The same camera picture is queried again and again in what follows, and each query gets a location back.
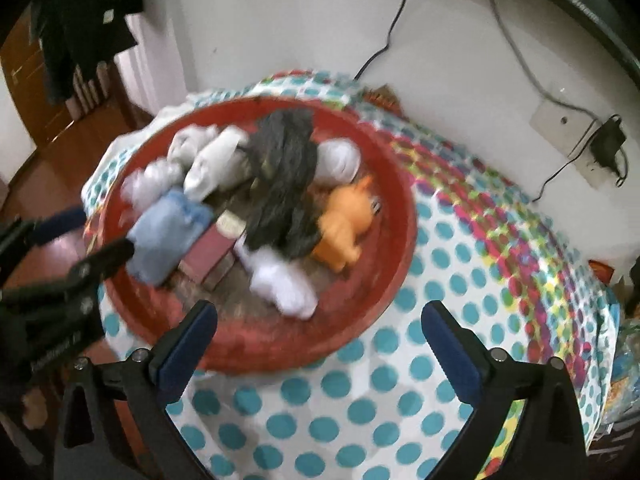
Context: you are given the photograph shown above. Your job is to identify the red round tray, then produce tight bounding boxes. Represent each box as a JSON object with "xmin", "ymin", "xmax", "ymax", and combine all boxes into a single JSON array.
[{"xmin": 97, "ymin": 97, "xmax": 418, "ymax": 375}]

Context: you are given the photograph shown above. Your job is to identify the pile of snack bags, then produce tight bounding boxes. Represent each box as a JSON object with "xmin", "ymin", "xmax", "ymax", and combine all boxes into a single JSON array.
[{"xmin": 595, "ymin": 320, "xmax": 640, "ymax": 441}]

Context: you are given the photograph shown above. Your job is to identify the light blue sock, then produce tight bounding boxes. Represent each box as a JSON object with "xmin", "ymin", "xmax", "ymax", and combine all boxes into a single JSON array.
[{"xmin": 125, "ymin": 189, "xmax": 217, "ymax": 288}]

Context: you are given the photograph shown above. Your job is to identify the dark looping cable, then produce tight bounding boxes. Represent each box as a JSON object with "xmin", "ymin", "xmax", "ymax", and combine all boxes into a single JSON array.
[{"xmin": 489, "ymin": 0, "xmax": 598, "ymax": 123}]

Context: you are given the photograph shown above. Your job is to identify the brown wooden door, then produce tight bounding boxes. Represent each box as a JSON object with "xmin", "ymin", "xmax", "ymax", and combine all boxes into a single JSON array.
[{"xmin": 0, "ymin": 15, "xmax": 68, "ymax": 161}]

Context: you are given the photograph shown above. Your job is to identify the knotted white sock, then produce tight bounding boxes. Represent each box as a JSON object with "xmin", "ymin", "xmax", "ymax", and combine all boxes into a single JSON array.
[{"xmin": 166, "ymin": 125, "xmax": 221, "ymax": 173}]

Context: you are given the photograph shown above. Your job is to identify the black wall charger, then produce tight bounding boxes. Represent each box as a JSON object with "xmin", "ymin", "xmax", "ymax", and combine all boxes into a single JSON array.
[{"xmin": 590, "ymin": 115, "xmax": 628, "ymax": 171}]

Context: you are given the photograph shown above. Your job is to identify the red flat packet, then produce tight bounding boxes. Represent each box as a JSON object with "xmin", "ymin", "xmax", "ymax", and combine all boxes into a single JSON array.
[{"xmin": 587, "ymin": 259, "xmax": 616, "ymax": 281}]

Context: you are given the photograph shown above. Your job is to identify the orange toy duck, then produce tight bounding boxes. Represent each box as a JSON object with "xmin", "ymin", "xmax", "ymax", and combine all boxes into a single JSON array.
[{"xmin": 309, "ymin": 175, "xmax": 383, "ymax": 273}]

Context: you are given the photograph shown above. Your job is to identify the large white sock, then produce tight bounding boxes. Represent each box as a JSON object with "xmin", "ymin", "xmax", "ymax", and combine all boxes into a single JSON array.
[{"xmin": 234, "ymin": 242, "xmax": 320, "ymax": 320}]

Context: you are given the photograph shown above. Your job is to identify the thin black wall cable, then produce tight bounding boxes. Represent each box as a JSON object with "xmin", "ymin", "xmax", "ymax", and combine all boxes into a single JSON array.
[{"xmin": 354, "ymin": 0, "xmax": 442, "ymax": 82}]

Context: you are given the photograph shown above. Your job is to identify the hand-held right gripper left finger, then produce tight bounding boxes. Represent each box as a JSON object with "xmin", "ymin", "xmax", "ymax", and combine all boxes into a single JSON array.
[{"xmin": 52, "ymin": 300, "xmax": 218, "ymax": 480}]

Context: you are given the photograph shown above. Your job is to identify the person's left hand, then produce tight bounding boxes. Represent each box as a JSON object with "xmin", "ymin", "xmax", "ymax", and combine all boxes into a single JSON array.
[{"xmin": 21, "ymin": 389, "xmax": 50, "ymax": 430}]

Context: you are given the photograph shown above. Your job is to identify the white wall switch plate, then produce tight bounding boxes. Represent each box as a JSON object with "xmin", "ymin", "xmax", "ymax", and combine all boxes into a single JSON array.
[{"xmin": 530, "ymin": 99, "xmax": 598, "ymax": 158}]

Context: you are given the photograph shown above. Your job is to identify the dark hanging clothing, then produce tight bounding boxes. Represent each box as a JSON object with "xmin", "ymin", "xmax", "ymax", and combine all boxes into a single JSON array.
[{"xmin": 30, "ymin": 0, "xmax": 146, "ymax": 106}]

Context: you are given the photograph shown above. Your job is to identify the red snack wrapper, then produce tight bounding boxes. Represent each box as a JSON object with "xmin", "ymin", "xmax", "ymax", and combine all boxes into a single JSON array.
[{"xmin": 367, "ymin": 85, "xmax": 406, "ymax": 116}]

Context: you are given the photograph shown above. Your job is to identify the red cigarette box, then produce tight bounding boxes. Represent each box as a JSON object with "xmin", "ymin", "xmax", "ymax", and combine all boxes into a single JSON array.
[{"xmin": 180, "ymin": 227, "xmax": 238, "ymax": 293}]

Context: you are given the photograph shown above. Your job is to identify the polka dot bed sheet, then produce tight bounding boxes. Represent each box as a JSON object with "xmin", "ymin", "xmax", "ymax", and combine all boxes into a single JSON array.
[{"xmin": 82, "ymin": 70, "xmax": 621, "ymax": 480}]

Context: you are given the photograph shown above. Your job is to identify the black charger cable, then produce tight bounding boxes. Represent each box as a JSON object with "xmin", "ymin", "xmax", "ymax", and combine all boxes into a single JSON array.
[{"xmin": 531, "ymin": 152, "xmax": 593, "ymax": 203}]

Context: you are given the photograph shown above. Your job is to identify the black cloth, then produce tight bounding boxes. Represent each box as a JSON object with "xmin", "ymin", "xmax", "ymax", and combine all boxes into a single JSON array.
[{"xmin": 242, "ymin": 107, "xmax": 326, "ymax": 261}]

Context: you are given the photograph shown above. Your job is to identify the white sock ball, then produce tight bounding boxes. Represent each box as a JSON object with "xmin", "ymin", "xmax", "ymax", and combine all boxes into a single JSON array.
[{"xmin": 182, "ymin": 126, "xmax": 248, "ymax": 196}]

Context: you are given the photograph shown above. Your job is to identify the small white sock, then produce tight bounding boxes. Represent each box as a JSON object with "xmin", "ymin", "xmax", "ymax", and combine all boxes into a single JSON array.
[{"xmin": 315, "ymin": 139, "xmax": 363, "ymax": 186}]

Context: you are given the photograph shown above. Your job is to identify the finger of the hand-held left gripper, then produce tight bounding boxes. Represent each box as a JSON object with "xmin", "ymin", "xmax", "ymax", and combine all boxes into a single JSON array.
[
  {"xmin": 0, "ymin": 208, "xmax": 88, "ymax": 261},
  {"xmin": 0, "ymin": 237, "xmax": 137, "ymax": 306}
]

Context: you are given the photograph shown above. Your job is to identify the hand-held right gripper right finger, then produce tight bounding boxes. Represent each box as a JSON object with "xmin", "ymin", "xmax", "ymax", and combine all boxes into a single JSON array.
[{"xmin": 421, "ymin": 301, "xmax": 588, "ymax": 480}]

